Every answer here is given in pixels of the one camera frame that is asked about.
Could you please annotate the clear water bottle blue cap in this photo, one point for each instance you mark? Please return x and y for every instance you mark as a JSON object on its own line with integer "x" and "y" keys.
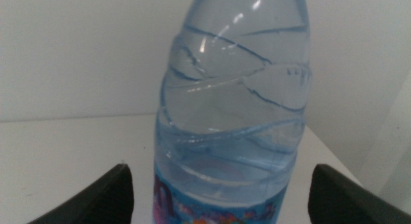
{"x": 231, "y": 121}

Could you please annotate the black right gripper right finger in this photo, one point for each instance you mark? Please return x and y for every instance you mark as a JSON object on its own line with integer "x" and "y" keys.
{"x": 340, "y": 201}

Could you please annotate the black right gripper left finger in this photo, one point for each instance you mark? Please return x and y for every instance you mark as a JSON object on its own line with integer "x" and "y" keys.
{"x": 106, "y": 201}

